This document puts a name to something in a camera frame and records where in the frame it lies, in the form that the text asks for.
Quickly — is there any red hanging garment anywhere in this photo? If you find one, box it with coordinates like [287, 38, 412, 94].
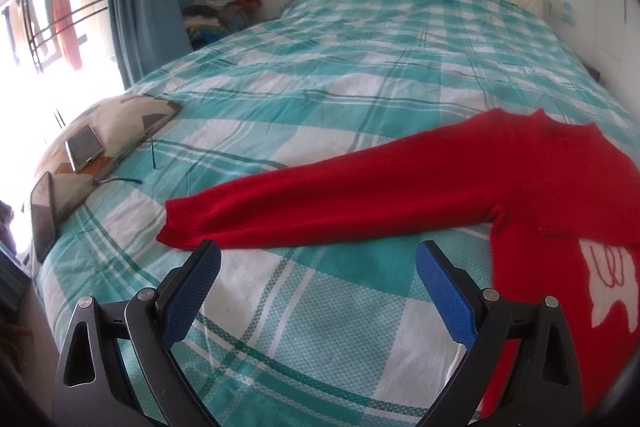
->
[52, 0, 83, 70]

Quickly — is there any dark tablet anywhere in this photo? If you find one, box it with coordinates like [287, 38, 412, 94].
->
[30, 172, 62, 264]

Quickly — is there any silver smartphone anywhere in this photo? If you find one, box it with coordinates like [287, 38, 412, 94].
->
[65, 124, 106, 172]

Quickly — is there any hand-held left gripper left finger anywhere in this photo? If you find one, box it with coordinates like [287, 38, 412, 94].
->
[52, 239, 222, 427]

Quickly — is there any black cable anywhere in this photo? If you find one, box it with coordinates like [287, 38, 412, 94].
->
[92, 176, 144, 188]

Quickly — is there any patterned beige pillow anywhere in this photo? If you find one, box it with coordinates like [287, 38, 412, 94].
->
[32, 94, 183, 228]

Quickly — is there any bed with teal plaid sheet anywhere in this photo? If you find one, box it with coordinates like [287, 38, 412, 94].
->
[30, 0, 636, 427]

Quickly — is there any red sweater with white rabbit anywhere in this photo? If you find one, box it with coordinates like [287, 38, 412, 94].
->
[156, 109, 640, 418]

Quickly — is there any metal window railing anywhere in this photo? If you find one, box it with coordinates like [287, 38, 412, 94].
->
[20, 0, 110, 72]

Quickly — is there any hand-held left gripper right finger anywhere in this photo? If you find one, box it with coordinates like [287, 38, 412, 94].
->
[416, 241, 593, 427]

